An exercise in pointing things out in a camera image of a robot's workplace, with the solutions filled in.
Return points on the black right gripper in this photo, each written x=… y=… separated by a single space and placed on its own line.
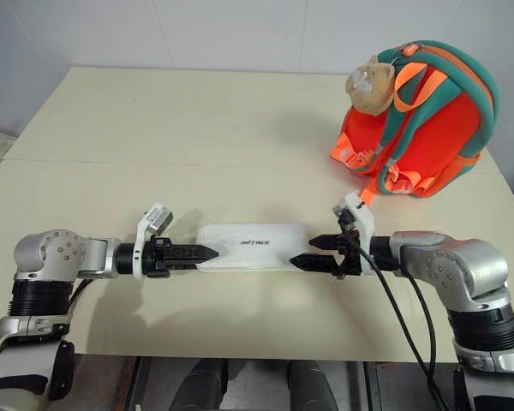
x=349 y=257

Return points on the dark rounded shape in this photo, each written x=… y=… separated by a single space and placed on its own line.
x=317 y=385
x=201 y=385

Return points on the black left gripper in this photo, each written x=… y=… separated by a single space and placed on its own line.
x=157 y=256

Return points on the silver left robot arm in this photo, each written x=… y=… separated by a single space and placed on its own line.
x=47 y=252

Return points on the orange and teal backpack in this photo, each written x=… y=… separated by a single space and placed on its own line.
x=437 y=124

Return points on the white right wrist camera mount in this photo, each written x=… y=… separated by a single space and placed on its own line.
x=363 y=218

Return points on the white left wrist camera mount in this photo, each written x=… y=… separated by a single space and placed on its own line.
x=147 y=222

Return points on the beige plush animal charm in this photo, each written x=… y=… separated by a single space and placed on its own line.
x=370 y=92

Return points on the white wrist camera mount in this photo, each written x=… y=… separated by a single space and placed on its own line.
x=363 y=218
x=147 y=222

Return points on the white box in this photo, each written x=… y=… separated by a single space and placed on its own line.
x=248 y=250

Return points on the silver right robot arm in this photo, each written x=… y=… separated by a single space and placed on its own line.
x=454 y=265

